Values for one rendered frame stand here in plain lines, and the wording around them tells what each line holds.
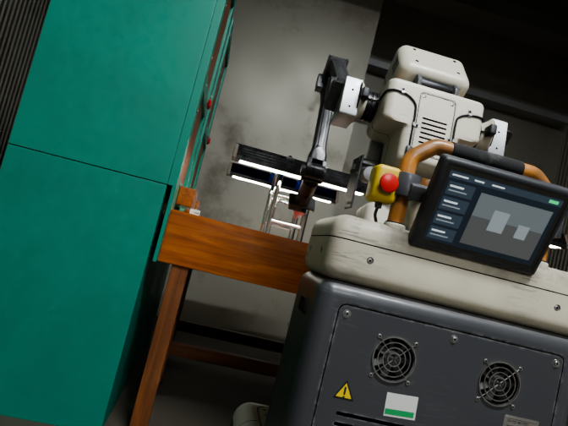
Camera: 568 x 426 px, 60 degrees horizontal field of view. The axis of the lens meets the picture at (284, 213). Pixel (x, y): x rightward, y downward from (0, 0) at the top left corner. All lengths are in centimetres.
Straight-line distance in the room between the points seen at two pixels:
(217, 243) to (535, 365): 107
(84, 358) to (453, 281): 122
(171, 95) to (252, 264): 65
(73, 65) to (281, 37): 263
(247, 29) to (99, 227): 281
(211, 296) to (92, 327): 223
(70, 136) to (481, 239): 131
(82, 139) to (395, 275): 118
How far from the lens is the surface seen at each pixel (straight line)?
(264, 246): 173
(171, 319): 176
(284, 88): 408
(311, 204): 185
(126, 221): 170
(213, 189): 389
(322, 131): 179
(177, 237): 172
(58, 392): 182
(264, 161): 205
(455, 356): 99
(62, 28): 188
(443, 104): 139
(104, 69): 180
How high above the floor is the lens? 71
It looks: 4 degrees up
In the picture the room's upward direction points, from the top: 14 degrees clockwise
